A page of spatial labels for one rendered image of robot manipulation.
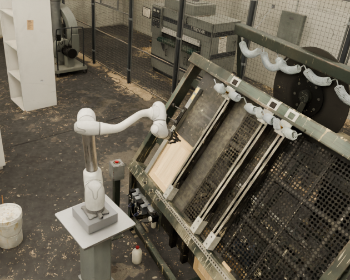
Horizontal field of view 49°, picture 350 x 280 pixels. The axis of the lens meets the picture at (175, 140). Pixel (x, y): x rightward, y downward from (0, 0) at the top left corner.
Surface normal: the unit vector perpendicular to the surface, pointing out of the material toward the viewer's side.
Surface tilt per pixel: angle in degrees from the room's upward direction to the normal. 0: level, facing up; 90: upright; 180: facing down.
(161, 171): 59
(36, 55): 90
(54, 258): 0
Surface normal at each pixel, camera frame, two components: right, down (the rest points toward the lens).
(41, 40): 0.65, 0.43
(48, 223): 0.09, -0.87
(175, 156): -0.69, -0.30
